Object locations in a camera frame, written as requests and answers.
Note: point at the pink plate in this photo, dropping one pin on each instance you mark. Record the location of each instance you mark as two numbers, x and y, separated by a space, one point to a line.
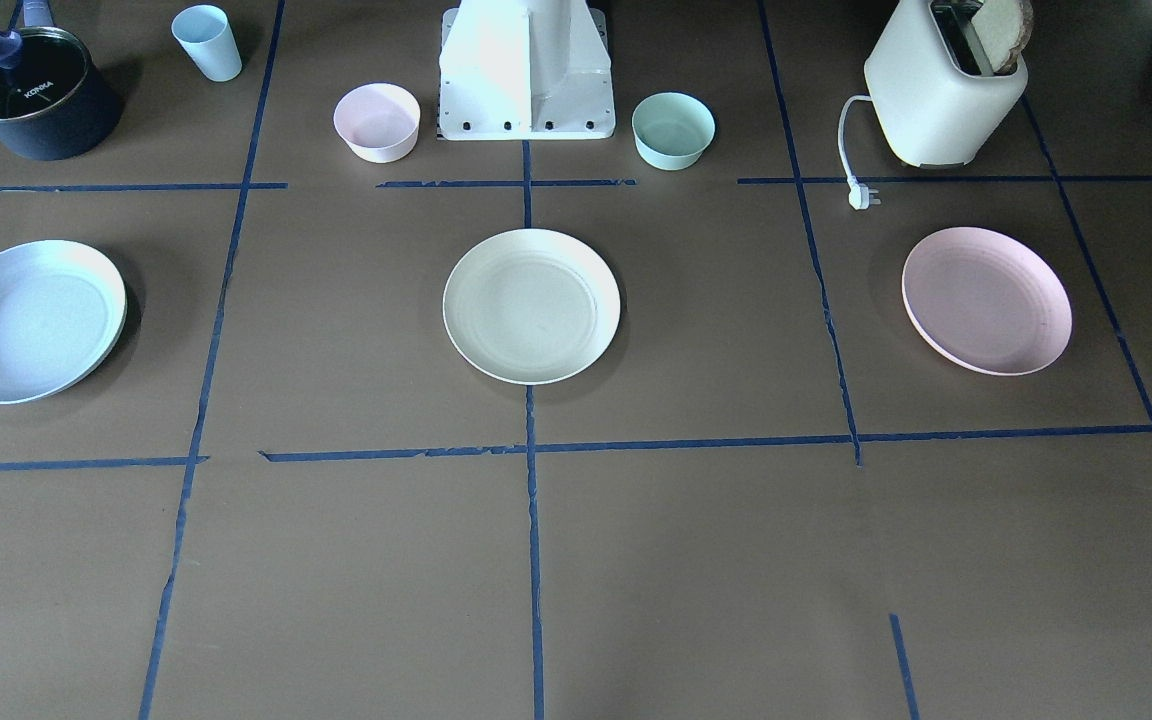
986 302

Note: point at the light blue plate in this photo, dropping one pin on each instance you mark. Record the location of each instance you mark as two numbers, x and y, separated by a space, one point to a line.
62 309

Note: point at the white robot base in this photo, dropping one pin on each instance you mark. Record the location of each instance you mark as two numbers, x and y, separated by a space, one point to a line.
525 71

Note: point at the cream white plate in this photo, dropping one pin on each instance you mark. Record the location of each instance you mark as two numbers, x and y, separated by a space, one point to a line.
531 306

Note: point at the mint green bowl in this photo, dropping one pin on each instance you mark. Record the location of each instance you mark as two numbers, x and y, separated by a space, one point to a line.
672 130

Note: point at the pink bowl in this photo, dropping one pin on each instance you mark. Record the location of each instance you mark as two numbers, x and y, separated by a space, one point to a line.
379 122

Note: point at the white toaster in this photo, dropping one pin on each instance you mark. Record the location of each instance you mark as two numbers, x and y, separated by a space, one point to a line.
935 97

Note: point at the light blue cup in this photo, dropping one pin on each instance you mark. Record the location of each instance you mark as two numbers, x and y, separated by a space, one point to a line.
204 32

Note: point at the slice of toast bread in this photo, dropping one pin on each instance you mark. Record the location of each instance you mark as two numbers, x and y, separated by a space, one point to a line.
1003 29

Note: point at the dark pot with glass lid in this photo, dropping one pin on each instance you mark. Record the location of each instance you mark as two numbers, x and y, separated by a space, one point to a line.
54 102

